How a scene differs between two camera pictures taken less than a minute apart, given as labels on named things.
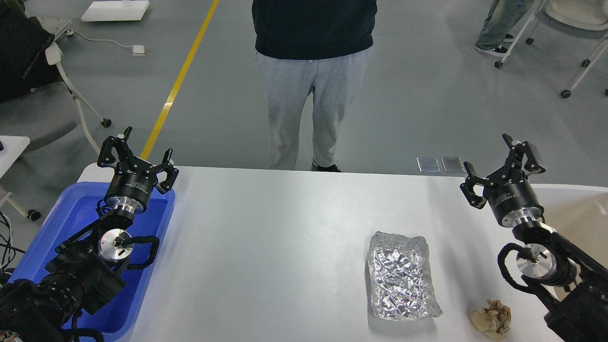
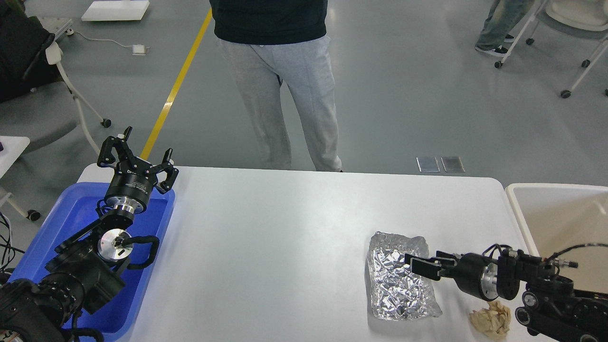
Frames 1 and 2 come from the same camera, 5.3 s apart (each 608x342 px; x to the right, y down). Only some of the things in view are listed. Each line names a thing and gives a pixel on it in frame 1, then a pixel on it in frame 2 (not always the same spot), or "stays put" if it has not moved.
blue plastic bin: (120, 316) stays put
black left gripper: (131, 184) stays put
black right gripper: (509, 191) → (472, 272)
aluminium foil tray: (400, 278) stays put
